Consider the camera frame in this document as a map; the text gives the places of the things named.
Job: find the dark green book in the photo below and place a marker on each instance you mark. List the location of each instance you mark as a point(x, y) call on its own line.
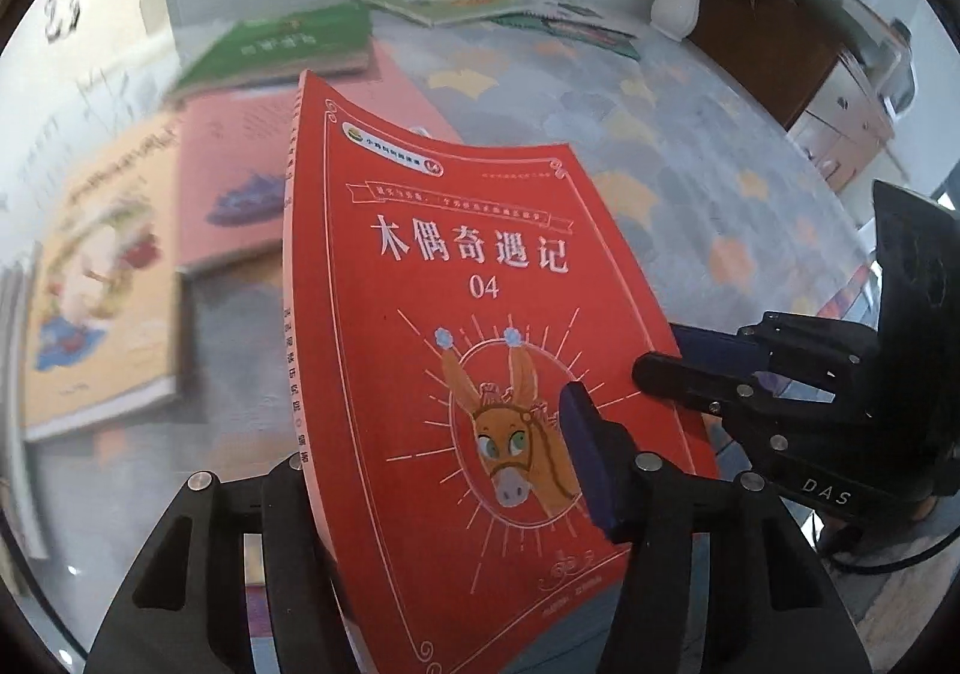
point(285, 48)

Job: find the white spiral picture book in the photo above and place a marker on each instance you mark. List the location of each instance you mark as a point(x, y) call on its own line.
point(570, 13)

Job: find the pink book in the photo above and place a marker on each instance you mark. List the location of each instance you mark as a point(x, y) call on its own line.
point(232, 142)

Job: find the red book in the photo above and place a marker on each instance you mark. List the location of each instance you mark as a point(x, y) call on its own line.
point(450, 194)

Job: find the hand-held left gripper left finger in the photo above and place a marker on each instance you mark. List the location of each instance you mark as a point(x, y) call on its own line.
point(296, 569)

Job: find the green book girl cover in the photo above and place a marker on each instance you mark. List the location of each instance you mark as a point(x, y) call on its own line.
point(600, 44)

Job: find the brown wooden cabinet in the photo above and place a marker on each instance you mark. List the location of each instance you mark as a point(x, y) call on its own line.
point(765, 52)

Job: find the white drawer unit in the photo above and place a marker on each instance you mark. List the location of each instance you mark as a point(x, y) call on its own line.
point(847, 127)

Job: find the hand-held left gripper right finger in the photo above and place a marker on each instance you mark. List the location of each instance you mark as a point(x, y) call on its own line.
point(589, 456)

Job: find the yellow picture book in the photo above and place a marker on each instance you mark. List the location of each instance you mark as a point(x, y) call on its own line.
point(97, 269)

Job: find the white vase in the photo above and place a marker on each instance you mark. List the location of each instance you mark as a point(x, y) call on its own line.
point(675, 7)

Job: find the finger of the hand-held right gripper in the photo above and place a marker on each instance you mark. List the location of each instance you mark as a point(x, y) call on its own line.
point(675, 378)
point(712, 344)

